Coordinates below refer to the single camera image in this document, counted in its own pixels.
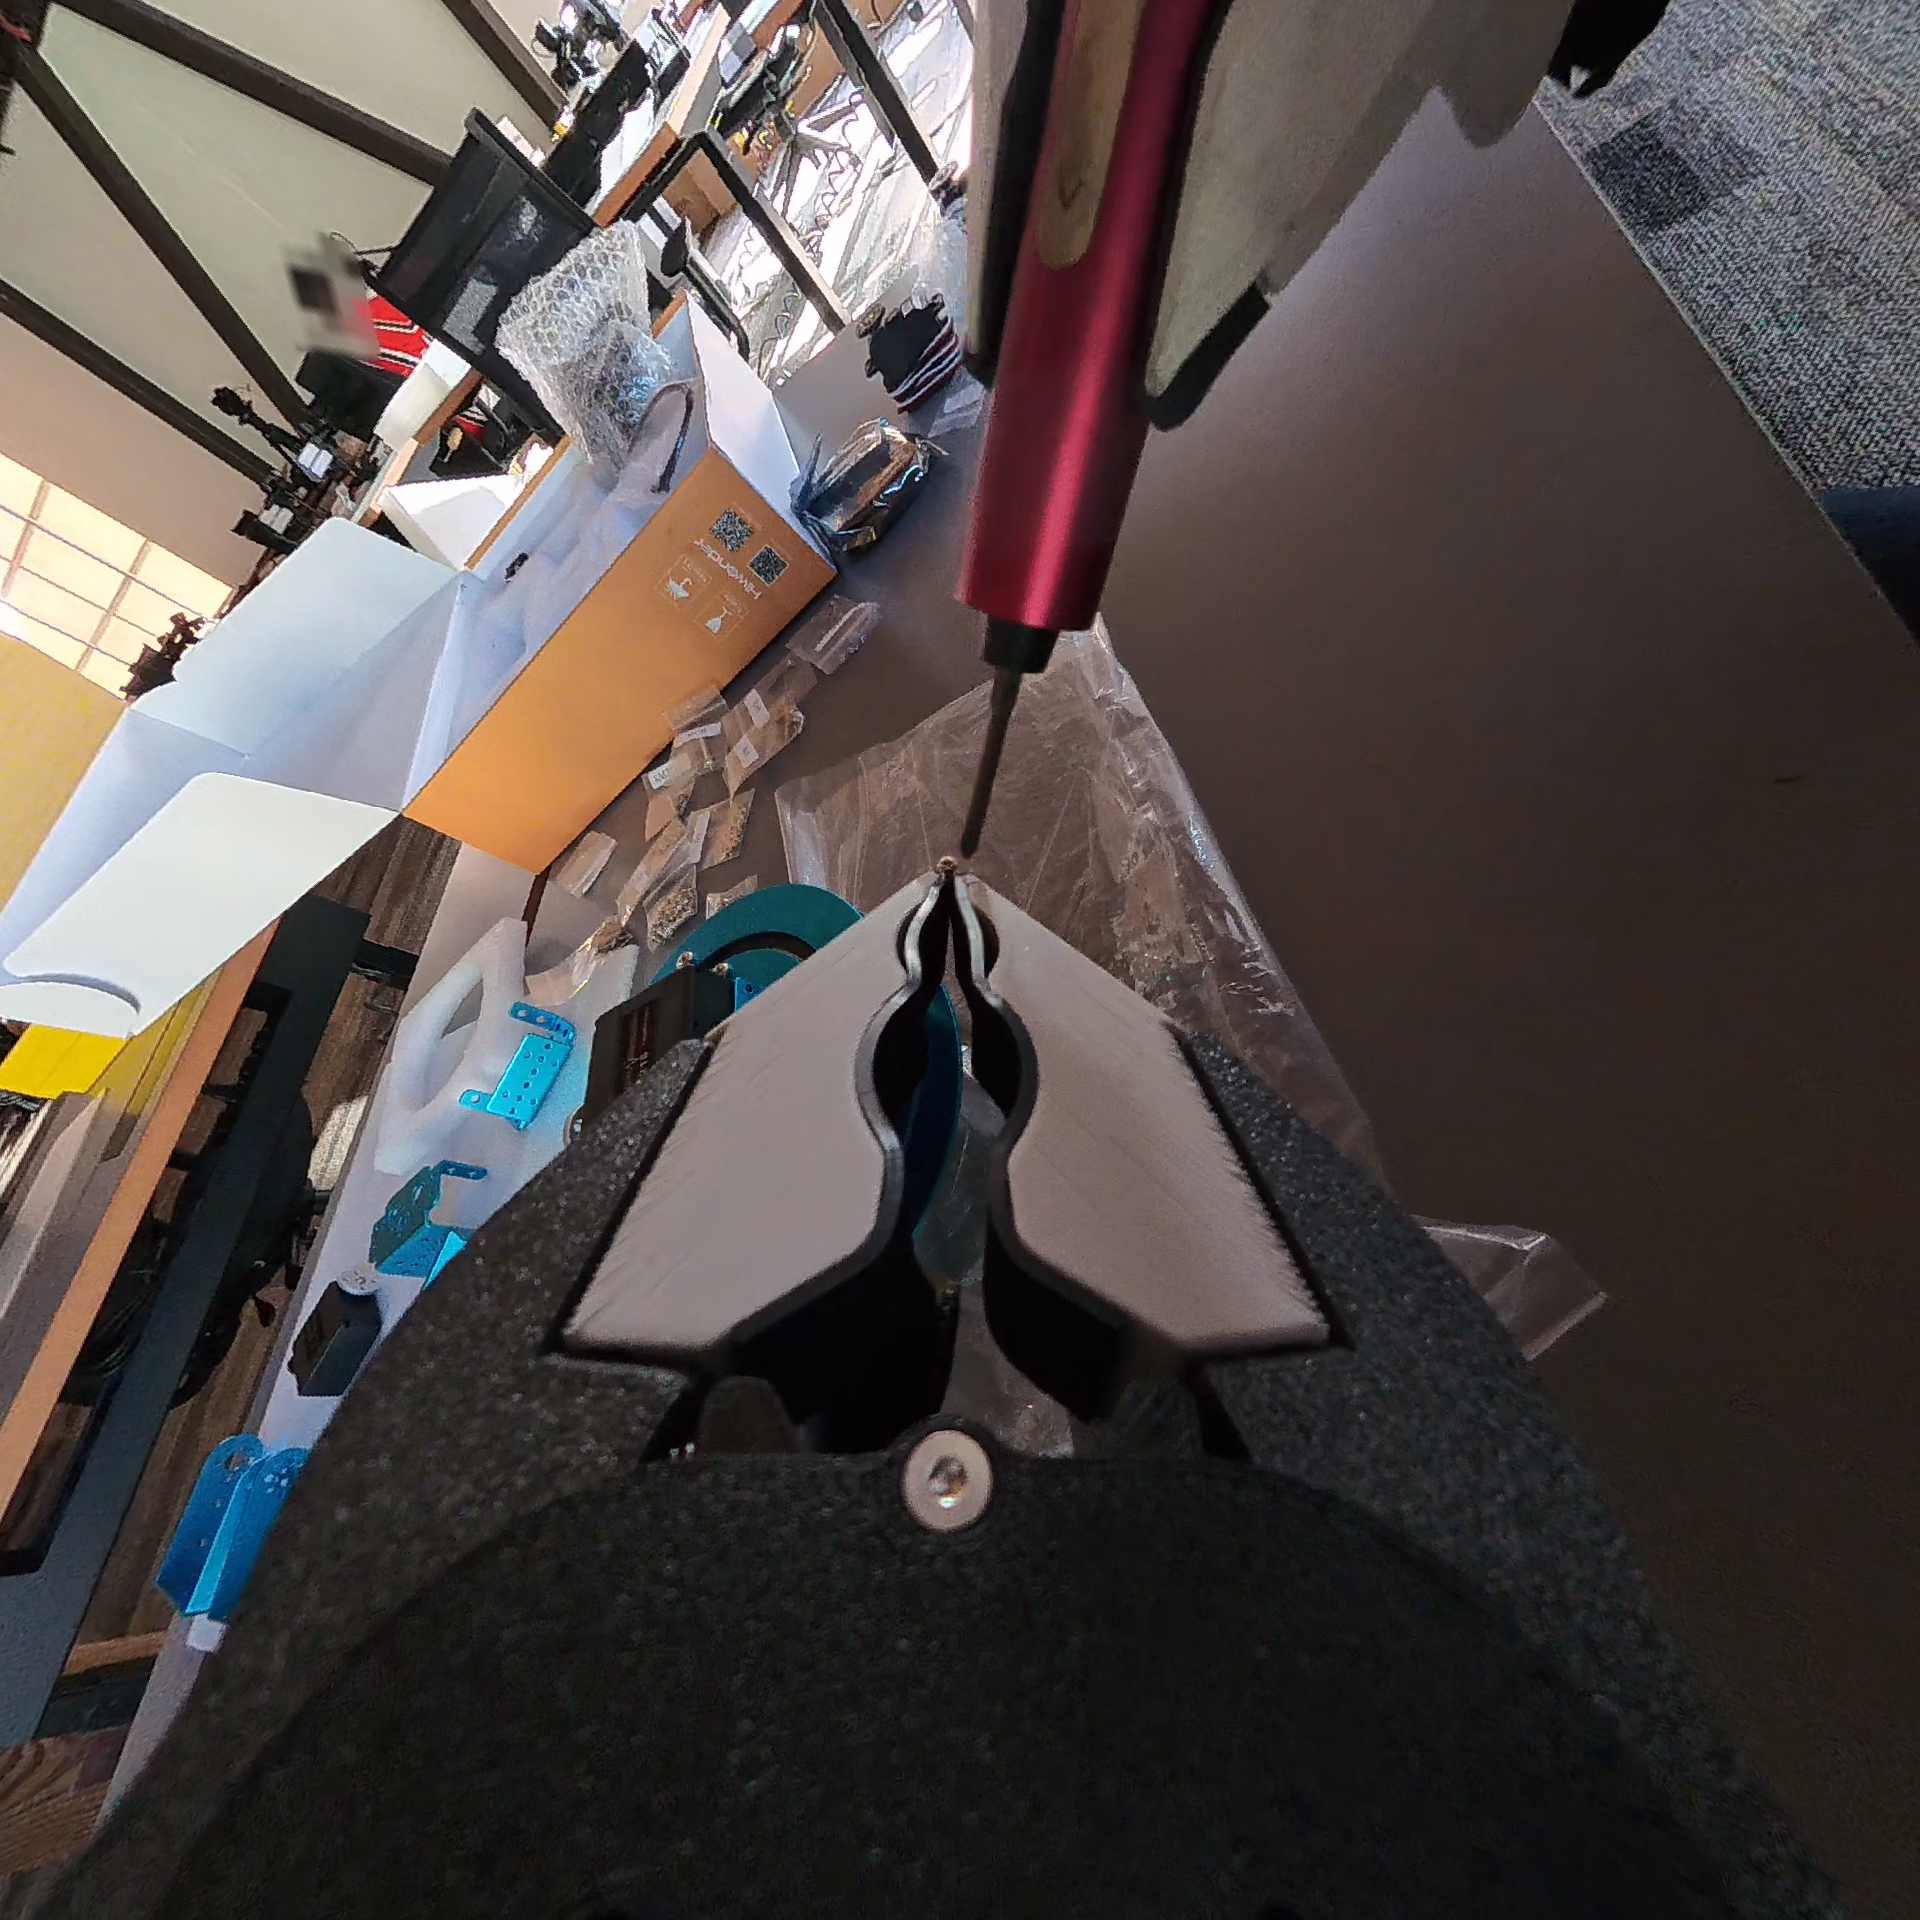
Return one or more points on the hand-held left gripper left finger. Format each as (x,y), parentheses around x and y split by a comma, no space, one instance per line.
(750,1171)

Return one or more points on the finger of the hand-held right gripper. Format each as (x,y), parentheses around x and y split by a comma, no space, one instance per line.
(1319,135)
(998,148)

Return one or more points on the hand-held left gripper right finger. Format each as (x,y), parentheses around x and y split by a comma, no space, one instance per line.
(1154,1184)

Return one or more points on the red electric screwdriver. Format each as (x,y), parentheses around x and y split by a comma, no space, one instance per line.
(1066,375)

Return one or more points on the blue round turntable base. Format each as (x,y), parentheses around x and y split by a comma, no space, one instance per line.
(779,914)

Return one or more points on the grey desk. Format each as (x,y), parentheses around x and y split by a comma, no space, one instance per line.
(1500,826)

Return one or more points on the white foam block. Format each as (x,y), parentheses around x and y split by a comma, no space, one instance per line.
(434,1065)

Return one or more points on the dark foil parts bag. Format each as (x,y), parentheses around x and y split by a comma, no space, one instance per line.
(868,480)

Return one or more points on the pile of small screw packets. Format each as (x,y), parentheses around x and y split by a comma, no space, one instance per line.
(705,779)

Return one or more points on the large clear plastic bag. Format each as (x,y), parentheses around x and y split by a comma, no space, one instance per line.
(1108,779)

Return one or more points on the white foam sheet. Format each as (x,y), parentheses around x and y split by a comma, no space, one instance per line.
(338,1201)

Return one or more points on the bubble wrap bundle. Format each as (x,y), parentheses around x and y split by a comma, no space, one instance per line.
(586,329)

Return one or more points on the loose black servo motor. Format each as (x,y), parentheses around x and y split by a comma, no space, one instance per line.
(329,1341)

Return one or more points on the orange cardboard box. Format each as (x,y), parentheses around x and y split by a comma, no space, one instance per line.
(630,674)

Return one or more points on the black computer monitor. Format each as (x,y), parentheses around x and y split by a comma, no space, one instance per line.
(481,224)

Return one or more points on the blue round-end metal plate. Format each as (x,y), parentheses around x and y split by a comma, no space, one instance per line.
(224,1523)

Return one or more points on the yellow storage bin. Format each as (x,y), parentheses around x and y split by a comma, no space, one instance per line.
(90,1049)

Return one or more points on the blue long U bracket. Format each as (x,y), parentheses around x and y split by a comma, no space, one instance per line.
(516,1073)

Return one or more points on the teal perforated bracket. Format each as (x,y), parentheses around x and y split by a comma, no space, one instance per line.
(428,1224)

